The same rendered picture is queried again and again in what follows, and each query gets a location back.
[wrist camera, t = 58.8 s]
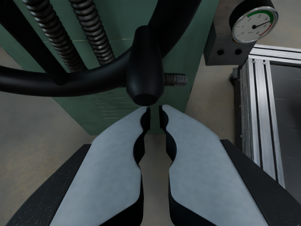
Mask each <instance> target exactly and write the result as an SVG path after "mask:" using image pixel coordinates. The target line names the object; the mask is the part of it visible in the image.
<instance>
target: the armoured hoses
mask: <svg viewBox="0 0 301 226"><path fill-rule="evenodd" d="M68 1H69V2H70V5H71V7H72V8H73V11H74V13H75V14H76V17H77V19H78V20H79V23H80V25H81V26H82V29H83V30H84V34H85V35H86V38H87V39H88V40H89V41H88V42H89V43H90V46H91V47H92V49H93V52H94V53H95V55H96V58H97V60H98V62H99V64H100V66H102V65H104V64H106V63H109V62H111V61H112V60H114V59H115V55H114V52H113V51H112V48H111V45H110V43H109V40H108V36H107V35H106V31H105V30H104V26H103V25H102V21H101V20H100V16H99V14H98V10H97V9H96V8H95V7H96V4H95V3H94V2H93V0H68ZM22 2H23V4H26V8H27V10H29V11H30V13H31V16H33V17H34V19H35V21H36V22H37V23H38V26H39V27H40V28H41V30H42V32H43V33H45V36H46V37H47V38H48V40H49V42H51V45H52V46H53V47H54V49H55V50H56V52H57V54H59V56H60V58H61V59H62V61H63V62H64V64H65V65H66V66H67V68H68V69H69V71H70V72H71V73H72V72H79V71H85V70H88V68H87V67H86V66H85V64H84V62H83V60H82V58H81V57H80V55H79V53H78V51H77V49H76V48H75V46H74V44H73V42H72V40H71V39H70V36H69V35H68V33H67V31H66V30H65V28H64V26H63V25H62V22H61V21H60V19H59V17H58V16H57V14H56V11H55V10H54V9H53V6H52V4H50V0H22ZM186 83H187V76H186V75H185V74H180V73H164V87H166V86H174V87H183V86H185V85H186Z"/></svg>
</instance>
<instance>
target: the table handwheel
mask: <svg viewBox="0 0 301 226"><path fill-rule="evenodd" d="M201 1H202V0H158V2H157V5H156V8H155V10H154V12H153V15H152V17H151V19H150V21H149V23H148V26H151V27H153V28H154V29H155V31H156V34H157V40H158V43H159V48H160V52H161V57H162V59H163V58H164V57H165V56H166V55H167V54H168V53H169V52H170V51H171V50H172V49H173V47H174V46H175V45H176V44H177V42H178V41H179V39H180V38H181V37H182V35H183V34H184V32H185V31H186V29H187V28H188V26H189V25H190V23H191V21H192V19H193V17H194V16H195V13H196V11H197V9H198V8H199V5H200V3H201ZM0 24H1V25H2V26H3V27H4V28H5V29H6V30H7V31H8V32H9V33H10V34H11V35H12V36H13V38H14V39H15V40H16V41H17V42H18V43H19V44H20V45H21V46H22V47H23V48H24V49H25V50H26V51H27V52H28V53H29V54H30V55H31V56H32V57H33V58H34V59H35V60H36V62H37V63H38V64H39V65H40V66H41V67H42V69H43V70H44V71H45V73H40V72H32V71H26V70H18V69H14V68H9V67H5V66H1V65H0V91H3V92H8V93H14V94H20V95H27V96H42V97H74V96H86V95H92V94H97V93H101V92H105V91H109V90H112V89H115V88H118V87H121V86H123V85H125V84H126V72H127V67H128V62H129V56H130V50H131V47H130V48H129V49H128V50H127V51H125V52H124V53H123V54H122V55H120V56H119V57H117V58H116V59H114V60H112V61H111V62H109V63H106V64H104V65H102V66H99V67H97V68H93V69H90V70H85V71H79V72H72V73H67V72H66V71H65V69H64V68H63V67H62V65H61V64H60V63H59V62H58V60H57V59H56V58H55V57H54V56H53V54H52V53H51V52H50V50H49V49H48V48H47V47H46V45H45V44H44V43H43V41H42V40H41V38H40V37H39V36H38V34H37V33H36V32H35V30H34V29H33V27H32V26H31V24H30V23H29V22H28V20H27V19H26V18H25V16H24V15H23V13H22V12H21V11H20V9H19V8H18V6H17V5H16V4H15V2H14V1H13V0H0Z"/></svg>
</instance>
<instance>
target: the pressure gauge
mask: <svg viewBox="0 0 301 226"><path fill-rule="evenodd" d="M278 18H279V15H278V12H277V11H276V9H275V8H274V5H273V3H272V1H271V0H244V1H243V2H241V3H240V4H239V5H237V7H236V8H235V9H234V10H233V11H232V13H231V15H230V18H229V25H230V29H231V32H232V38H233V41H234V42H236V43H251V42H255V41H257V40H260V39H261V38H263V37H265V36H266V35H267V34H269V33H270V32H271V31H272V30H273V29H274V27H275V26H276V24H277V22H278ZM270 20H272V21H270ZM268 21H270V22H268ZM265 22H268V23H265ZM263 23H265V24H263ZM261 24H263V25H261ZM253 25H255V26H258V25H261V26H258V27H256V28H255V29H253V28H252V26H253Z"/></svg>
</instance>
